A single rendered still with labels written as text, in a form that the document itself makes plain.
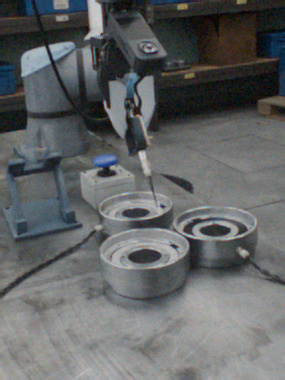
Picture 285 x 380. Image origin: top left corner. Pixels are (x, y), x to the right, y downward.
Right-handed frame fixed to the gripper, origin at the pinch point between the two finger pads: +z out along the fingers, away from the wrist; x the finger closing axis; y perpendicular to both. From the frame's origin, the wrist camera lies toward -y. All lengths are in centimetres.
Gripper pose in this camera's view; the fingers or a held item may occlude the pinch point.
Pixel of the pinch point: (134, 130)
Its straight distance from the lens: 83.0
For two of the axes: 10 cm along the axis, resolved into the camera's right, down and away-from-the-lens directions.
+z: 0.7, 9.6, 2.7
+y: -3.4, -2.3, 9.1
